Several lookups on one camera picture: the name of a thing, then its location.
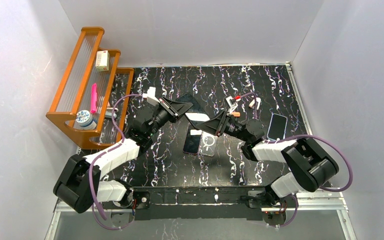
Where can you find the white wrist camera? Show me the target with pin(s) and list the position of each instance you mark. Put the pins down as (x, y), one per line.
(150, 96)
(231, 104)

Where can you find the clear magsafe phone case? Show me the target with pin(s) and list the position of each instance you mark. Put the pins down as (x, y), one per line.
(208, 143)

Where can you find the phone in light blue case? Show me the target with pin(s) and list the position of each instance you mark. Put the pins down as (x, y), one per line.
(277, 127)

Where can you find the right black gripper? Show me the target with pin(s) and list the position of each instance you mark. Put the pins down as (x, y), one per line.
(223, 124)

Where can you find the grey and orange marker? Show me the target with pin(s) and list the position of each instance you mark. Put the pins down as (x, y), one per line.
(236, 114)

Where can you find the white and red box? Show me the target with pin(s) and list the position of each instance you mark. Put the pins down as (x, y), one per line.
(102, 61)

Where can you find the black phone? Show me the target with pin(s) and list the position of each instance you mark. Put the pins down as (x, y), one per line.
(196, 114)

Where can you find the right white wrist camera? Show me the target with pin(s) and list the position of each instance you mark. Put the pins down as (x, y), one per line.
(231, 104)

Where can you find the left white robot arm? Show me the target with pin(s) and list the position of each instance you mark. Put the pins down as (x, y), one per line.
(80, 183)

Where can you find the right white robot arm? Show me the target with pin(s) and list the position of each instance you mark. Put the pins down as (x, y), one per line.
(310, 166)

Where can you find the purple phone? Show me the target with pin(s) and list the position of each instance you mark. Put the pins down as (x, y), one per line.
(192, 141)

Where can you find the teal and white stapler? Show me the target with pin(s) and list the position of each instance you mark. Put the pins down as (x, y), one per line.
(111, 112)

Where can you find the blue and white tape roll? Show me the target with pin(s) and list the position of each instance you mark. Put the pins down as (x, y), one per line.
(85, 120)

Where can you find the pink highlighter marker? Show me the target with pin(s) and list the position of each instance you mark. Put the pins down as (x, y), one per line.
(93, 99)

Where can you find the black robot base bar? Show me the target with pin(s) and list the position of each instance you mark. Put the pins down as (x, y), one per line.
(253, 203)

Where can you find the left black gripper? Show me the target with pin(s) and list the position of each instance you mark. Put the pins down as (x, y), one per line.
(169, 109)

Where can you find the orange wooden shelf rack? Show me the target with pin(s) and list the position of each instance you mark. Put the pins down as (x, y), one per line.
(74, 93)

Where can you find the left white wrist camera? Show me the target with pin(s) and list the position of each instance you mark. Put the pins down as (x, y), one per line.
(150, 96)

